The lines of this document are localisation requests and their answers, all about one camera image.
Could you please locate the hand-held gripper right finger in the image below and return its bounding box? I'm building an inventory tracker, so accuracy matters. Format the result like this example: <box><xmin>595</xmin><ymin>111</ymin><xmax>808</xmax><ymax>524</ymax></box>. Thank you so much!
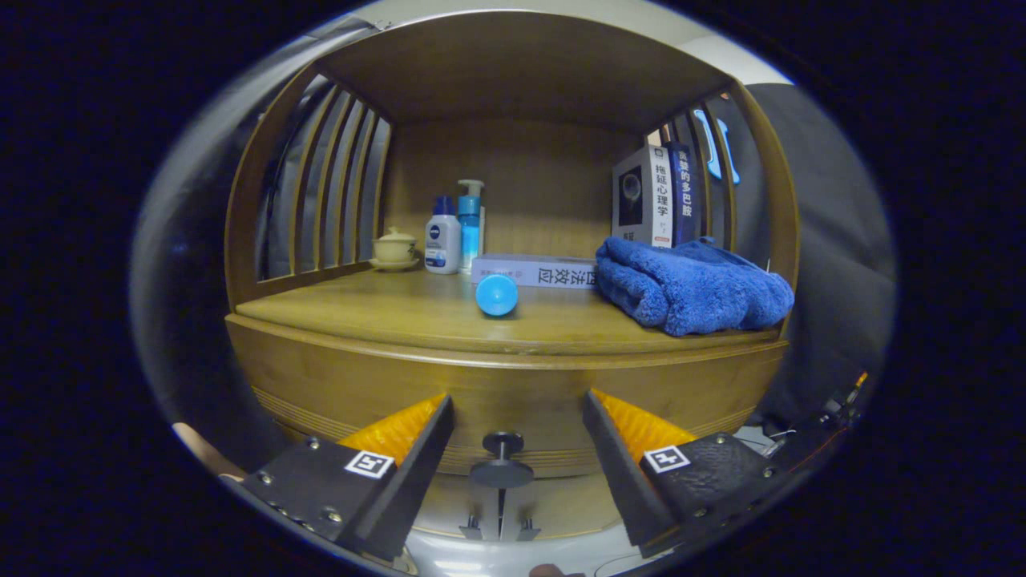
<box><xmin>582</xmin><ymin>389</ymin><xmax>793</xmax><ymax>559</ymax></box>

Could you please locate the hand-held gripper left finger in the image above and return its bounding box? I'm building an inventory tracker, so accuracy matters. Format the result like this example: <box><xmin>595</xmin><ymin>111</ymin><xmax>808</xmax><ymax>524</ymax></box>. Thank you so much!
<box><xmin>239</xmin><ymin>393</ymin><xmax>456</xmax><ymax>563</ymax></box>

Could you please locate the black drawer knob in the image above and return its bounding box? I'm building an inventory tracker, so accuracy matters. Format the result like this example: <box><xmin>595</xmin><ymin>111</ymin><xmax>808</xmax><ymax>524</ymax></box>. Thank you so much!
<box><xmin>470</xmin><ymin>431</ymin><xmax>535</xmax><ymax>490</ymax></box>

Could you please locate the wooden drawer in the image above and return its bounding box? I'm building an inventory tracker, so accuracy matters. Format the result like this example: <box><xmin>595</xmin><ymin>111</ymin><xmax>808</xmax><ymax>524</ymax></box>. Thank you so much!
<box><xmin>226</xmin><ymin>314</ymin><xmax>788</xmax><ymax>480</ymax></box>

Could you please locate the blue white tube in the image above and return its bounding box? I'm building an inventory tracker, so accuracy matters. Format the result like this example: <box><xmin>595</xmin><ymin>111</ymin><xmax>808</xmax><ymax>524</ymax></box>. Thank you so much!
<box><xmin>475</xmin><ymin>274</ymin><xmax>519</xmax><ymax>317</ymax></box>

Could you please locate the wooden cabinet door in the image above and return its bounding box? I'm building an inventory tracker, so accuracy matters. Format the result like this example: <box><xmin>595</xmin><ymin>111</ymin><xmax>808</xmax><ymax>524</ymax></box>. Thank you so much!
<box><xmin>413</xmin><ymin>473</ymin><xmax>502</xmax><ymax>539</ymax></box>
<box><xmin>503</xmin><ymin>473</ymin><xmax>634</xmax><ymax>539</ymax></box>

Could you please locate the wooden countertop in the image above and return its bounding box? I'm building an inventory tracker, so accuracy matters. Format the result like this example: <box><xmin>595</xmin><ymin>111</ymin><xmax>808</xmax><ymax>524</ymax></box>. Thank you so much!
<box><xmin>235</xmin><ymin>264</ymin><xmax>782</xmax><ymax>356</ymax></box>

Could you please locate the wooden cabinet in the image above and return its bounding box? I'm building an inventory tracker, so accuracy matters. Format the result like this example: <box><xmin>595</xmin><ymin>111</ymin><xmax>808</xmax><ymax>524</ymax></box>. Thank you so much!
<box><xmin>224</xmin><ymin>10</ymin><xmax>802</xmax><ymax>542</ymax></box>

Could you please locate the blue folded towel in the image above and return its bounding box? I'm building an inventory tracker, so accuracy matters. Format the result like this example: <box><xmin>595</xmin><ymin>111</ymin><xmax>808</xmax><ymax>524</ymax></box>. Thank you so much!
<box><xmin>595</xmin><ymin>236</ymin><xmax>796</xmax><ymax>337</ymax></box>

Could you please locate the person's left leg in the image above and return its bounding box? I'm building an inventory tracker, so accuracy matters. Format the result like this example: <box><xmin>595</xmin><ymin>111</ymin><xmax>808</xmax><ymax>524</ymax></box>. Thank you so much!
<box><xmin>172</xmin><ymin>422</ymin><xmax>245</xmax><ymax>482</ymax></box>

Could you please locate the black orange device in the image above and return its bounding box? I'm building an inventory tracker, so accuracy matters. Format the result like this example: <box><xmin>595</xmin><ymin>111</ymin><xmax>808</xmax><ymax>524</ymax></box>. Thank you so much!
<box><xmin>816</xmin><ymin>370</ymin><xmax>870</xmax><ymax>430</ymax></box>

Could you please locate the pale grey lying book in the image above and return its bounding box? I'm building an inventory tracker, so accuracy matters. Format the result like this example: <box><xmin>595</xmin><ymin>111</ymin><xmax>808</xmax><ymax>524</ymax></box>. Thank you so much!
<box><xmin>471</xmin><ymin>253</ymin><xmax>598</xmax><ymax>290</ymax></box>

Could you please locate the beige lidded teacup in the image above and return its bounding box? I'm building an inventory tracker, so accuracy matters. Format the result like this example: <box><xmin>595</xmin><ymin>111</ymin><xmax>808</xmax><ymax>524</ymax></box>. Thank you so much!
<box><xmin>369</xmin><ymin>227</ymin><xmax>422</xmax><ymax>272</ymax></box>

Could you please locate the white bottle blue cap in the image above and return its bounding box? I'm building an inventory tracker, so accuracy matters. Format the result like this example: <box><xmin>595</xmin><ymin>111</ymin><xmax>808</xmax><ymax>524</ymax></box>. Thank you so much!
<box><xmin>424</xmin><ymin>196</ymin><xmax>463</xmax><ymax>276</ymax></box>

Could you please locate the blue pump bottle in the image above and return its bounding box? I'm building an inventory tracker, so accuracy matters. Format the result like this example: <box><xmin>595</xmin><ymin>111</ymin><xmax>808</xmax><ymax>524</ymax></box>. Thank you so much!
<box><xmin>457</xmin><ymin>180</ymin><xmax>487</xmax><ymax>275</ymax></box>

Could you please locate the white grey standing book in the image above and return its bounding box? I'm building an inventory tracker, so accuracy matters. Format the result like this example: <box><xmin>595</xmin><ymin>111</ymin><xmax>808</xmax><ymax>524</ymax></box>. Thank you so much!
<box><xmin>612</xmin><ymin>145</ymin><xmax>674</xmax><ymax>248</ymax></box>

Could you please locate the dark blue standing book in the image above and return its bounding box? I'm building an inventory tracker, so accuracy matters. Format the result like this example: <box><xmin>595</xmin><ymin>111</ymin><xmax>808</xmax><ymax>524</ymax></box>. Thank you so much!
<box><xmin>665</xmin><ymin>141</ymin><xmax>700</xmax><ymax>246</ymax></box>

